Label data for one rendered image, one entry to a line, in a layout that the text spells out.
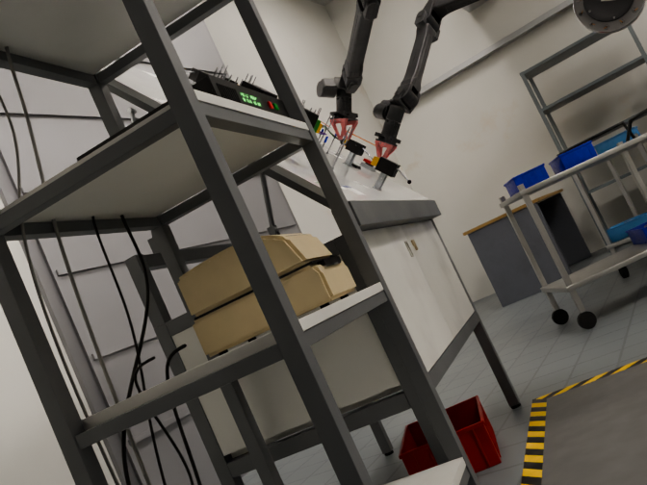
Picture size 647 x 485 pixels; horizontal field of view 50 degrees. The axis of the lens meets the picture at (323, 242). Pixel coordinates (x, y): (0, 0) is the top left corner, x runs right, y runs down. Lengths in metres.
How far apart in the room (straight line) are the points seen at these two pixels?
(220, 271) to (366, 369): 0.48
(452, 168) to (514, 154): 0.71
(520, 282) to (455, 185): 2.13
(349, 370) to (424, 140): 6.62
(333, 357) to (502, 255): 4.68
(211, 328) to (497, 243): 5.02
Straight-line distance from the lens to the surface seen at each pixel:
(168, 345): 1.89
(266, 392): 1.79
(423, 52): 2.66
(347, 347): 1.69
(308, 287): 1.34
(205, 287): 1.42
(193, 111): 1.09
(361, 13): 2.27
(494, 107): 7.98
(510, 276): 6.31
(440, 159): 8.13
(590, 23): 2.30
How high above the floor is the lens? 0.66
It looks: 5 degrees up
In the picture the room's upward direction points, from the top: 25 degrees counter-clockwise
